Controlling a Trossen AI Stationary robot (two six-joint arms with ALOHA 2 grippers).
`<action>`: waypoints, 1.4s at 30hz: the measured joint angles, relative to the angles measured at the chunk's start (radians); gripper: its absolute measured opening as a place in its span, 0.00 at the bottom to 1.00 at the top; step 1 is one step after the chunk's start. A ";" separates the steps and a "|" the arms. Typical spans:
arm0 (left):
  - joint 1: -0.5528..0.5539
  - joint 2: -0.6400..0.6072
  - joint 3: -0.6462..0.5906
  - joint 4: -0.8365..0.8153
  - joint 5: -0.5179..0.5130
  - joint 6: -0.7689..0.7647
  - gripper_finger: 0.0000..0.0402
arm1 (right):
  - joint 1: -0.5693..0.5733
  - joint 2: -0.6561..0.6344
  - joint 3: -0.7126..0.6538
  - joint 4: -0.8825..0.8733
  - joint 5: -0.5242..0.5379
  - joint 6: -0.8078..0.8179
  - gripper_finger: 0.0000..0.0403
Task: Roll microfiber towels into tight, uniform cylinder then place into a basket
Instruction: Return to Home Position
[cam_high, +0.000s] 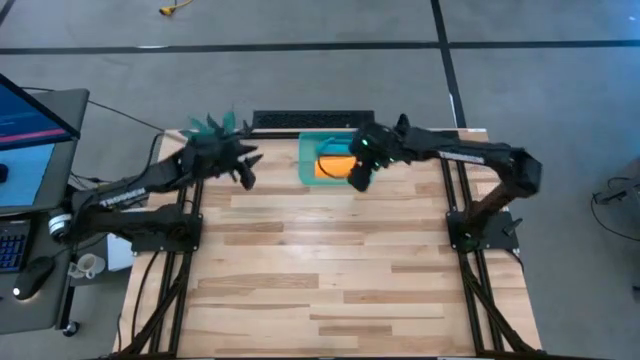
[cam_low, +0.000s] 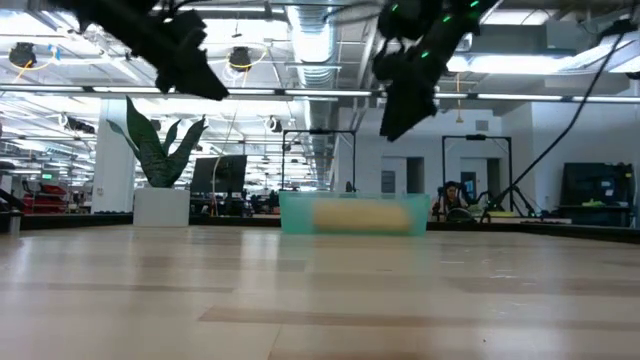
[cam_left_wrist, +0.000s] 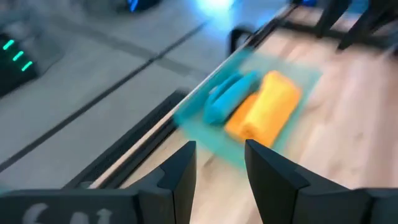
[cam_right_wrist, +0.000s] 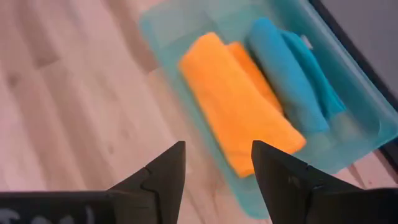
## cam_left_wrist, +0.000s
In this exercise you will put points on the black aluminium table frame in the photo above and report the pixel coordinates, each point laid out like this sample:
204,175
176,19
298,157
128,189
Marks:
143,152

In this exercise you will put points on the teal translucent plastic basket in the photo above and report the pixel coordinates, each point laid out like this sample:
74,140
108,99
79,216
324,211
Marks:
202,137

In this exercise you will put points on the orange microfiber towel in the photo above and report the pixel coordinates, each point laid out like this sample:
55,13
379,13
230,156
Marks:
270,105

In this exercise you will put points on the black device green lights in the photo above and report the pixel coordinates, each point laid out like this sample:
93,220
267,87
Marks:
18,77

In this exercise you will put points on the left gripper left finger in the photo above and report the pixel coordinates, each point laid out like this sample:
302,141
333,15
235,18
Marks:
177,193

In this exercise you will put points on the teal microfiber towel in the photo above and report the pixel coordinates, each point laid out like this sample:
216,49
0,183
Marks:
227,99

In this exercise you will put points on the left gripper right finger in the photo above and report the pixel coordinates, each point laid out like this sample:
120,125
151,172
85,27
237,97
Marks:
273,193

